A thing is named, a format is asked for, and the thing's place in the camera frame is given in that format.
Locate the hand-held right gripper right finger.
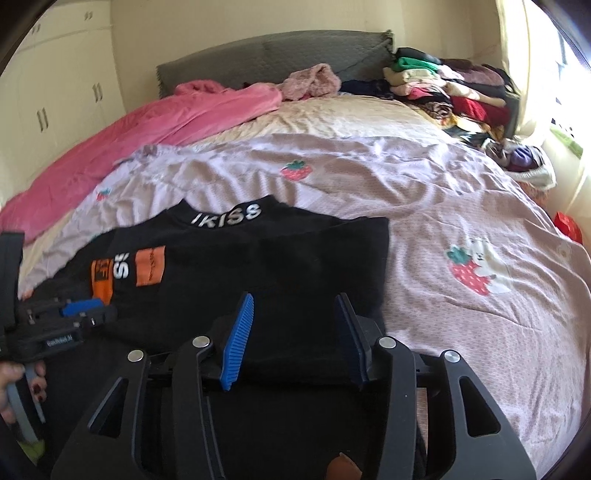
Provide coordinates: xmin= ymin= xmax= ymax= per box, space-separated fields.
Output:
xmin=333 ymin=293 xmax=539 ymax=480

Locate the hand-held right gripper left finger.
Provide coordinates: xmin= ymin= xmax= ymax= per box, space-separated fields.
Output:
xmin=51 ymin=292 xmax=256 ymax=480

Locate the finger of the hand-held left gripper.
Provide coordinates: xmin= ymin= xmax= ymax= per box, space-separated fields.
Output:
xmin=69 ymin=305 xmax=119 ymax=330
xmin=60 ymin=298 xmax=106 ymax=318

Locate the black printed t-shirt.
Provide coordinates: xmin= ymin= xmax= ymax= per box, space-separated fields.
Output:
xmin=16 ymin=196 xmax=428 ymax=480

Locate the white bag of clothes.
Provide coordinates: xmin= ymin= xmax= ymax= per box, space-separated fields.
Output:
xmin=482 ymin=138 xmax=557 ymax=190

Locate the pile of folded clothes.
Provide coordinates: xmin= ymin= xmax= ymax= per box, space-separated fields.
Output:
xmin=382 ymin=46 xmax=525 ymax=144

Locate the person's left hand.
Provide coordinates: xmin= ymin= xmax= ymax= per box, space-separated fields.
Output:
xmin=0 ymin=360 xmax=48 ymax=425

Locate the strawberry print lilac blanket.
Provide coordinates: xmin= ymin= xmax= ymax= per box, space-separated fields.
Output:
xmin=18 ymin=134 xmax=591 ymax=472

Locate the pink blanket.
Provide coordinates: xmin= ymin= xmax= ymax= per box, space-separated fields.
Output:
xmin=0 ymin=79 xmax=283 ymax=245

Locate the white wardrobe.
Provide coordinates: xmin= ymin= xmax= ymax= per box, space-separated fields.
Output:
xmin=0 ymin=0 xmax=125 ymax=204

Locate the red bag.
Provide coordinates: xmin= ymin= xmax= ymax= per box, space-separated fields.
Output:
xmin=553 ymin=211 xmax=585 ymax=245

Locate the navy garment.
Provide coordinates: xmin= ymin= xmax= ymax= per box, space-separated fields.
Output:
xmin=341 ymin=78 xmax=393 ymax=99

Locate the pink fluffy garment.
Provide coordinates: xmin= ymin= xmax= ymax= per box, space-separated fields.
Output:
xmin=281 ymin=64 xmax=342 ymax=101

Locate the grey quilted headboard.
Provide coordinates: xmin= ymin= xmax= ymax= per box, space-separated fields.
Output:
xmin=156 ymin=30 xmax=395 ymax=99

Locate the green cloth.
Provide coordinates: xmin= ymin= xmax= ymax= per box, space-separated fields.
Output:
xmin=551 ymin=128 xmax=583 ymax=154

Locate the cream curtain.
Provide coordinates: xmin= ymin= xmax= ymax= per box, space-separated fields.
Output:
xmin=496 ymin=0 xmax=591 ymax=139

